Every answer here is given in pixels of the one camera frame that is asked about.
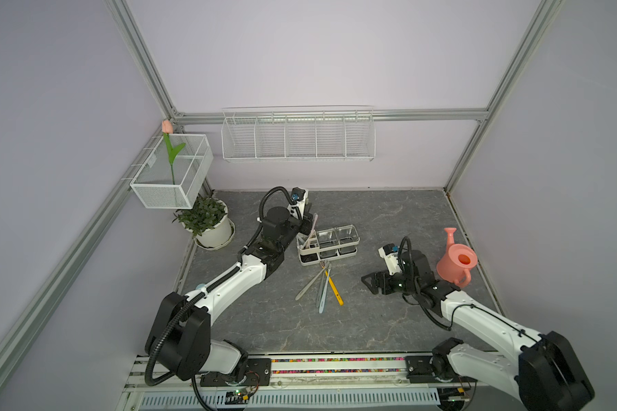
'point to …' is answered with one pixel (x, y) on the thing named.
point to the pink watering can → (454, 266)
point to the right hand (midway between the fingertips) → (371, 274)
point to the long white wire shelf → (299, 134)
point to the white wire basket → (173, 172)
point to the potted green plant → (208, 222)
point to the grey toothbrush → (323, 296)
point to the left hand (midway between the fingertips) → (310, 204)
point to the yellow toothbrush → (334, 288)
